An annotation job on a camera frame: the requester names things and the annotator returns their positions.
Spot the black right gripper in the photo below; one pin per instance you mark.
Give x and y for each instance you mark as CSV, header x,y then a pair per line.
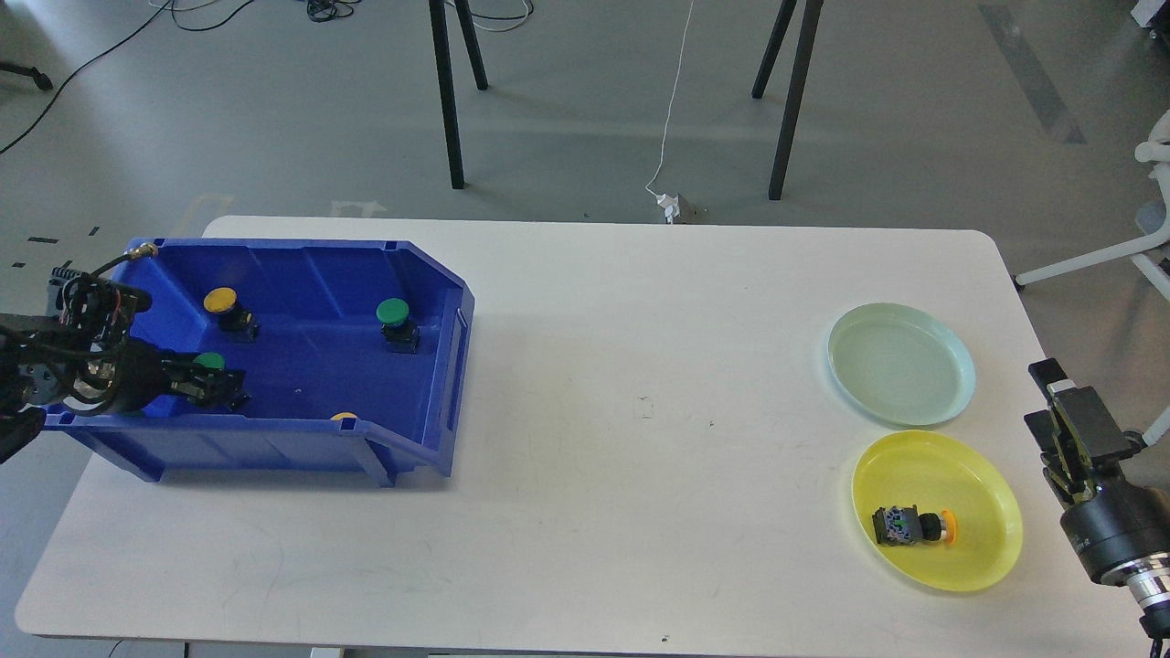
x,y
1115,527

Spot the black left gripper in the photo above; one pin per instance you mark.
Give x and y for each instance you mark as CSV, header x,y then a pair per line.
x,y
140,377

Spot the green push button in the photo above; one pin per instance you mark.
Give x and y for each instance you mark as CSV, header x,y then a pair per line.
x,y
401,334
216,384

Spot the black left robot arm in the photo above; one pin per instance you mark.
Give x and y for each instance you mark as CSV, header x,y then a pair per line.
x,y
80,353

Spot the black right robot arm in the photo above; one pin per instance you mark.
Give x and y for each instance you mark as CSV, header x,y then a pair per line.
x,y
1148,587

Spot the light green plate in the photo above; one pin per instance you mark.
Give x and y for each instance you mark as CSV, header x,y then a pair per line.
x,y
900,365

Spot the blue plastic storage bin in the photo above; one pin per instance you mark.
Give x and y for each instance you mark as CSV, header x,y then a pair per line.
x,y
319,352

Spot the white chair base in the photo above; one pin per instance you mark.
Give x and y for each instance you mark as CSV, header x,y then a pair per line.
x,y
1147,253

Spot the black tripod leg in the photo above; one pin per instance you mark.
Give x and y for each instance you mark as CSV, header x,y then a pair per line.
x,y
445,77
804,52

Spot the white power plug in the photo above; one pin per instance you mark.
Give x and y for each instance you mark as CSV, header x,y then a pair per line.
x,y
677,210

